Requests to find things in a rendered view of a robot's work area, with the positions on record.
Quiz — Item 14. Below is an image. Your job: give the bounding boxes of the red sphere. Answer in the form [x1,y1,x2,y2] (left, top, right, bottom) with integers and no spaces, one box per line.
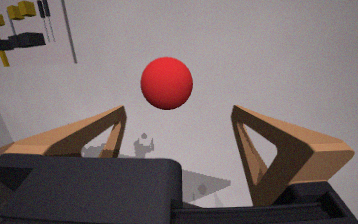
[140,57,193,110]

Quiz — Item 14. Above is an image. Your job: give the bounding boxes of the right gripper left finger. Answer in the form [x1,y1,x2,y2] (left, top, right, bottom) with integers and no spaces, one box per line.
[3,105,127,158]

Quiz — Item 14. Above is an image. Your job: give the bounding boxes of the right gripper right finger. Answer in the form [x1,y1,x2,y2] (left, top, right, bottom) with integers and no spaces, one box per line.
[231,105,355,206]

